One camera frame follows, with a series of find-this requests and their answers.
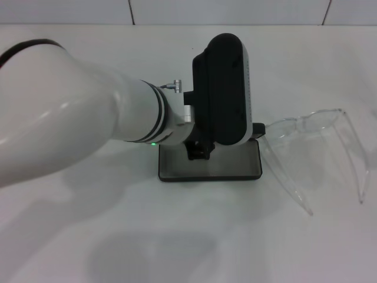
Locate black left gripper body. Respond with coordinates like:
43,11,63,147
184,137,217,162

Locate black glasses case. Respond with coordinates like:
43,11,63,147
158,121,266,183

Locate clear white glasses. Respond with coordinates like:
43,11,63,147
261,107,373,216

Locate silver metal plug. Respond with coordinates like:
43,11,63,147
160,78,183,94

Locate camera mounting bracket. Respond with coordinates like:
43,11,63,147
183,90,196,124

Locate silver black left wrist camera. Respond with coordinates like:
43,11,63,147
191,32,254,147

